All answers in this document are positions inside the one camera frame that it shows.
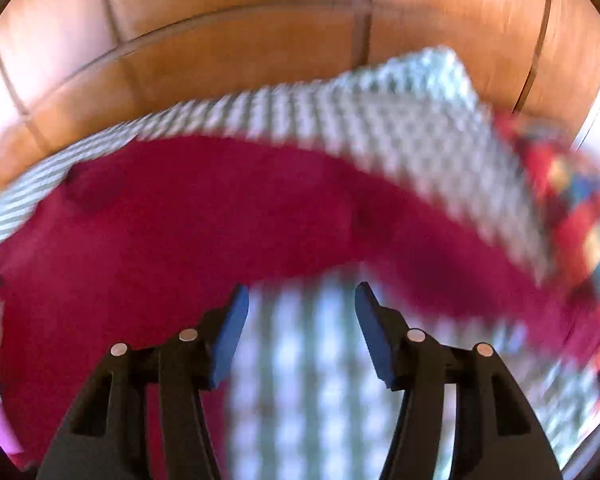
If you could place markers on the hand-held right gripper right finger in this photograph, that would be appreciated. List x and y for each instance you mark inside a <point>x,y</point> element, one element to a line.
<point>375,340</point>

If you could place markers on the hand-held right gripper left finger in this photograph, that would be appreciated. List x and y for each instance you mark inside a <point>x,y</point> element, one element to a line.
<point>230,335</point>

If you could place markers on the dark red garment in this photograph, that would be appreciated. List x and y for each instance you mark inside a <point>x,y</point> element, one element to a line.
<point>205,220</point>

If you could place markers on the green checked bed sheet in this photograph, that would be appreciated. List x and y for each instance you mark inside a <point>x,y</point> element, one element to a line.
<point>320,370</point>

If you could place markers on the green checked pillow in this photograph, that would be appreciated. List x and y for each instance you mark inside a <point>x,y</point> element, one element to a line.
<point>430,125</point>

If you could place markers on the colourful patchwork cloth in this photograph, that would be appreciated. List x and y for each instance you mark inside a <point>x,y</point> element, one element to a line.
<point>580,210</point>

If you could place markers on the wooden panelled wardrobe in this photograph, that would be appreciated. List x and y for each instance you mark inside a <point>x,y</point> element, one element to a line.
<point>230,50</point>

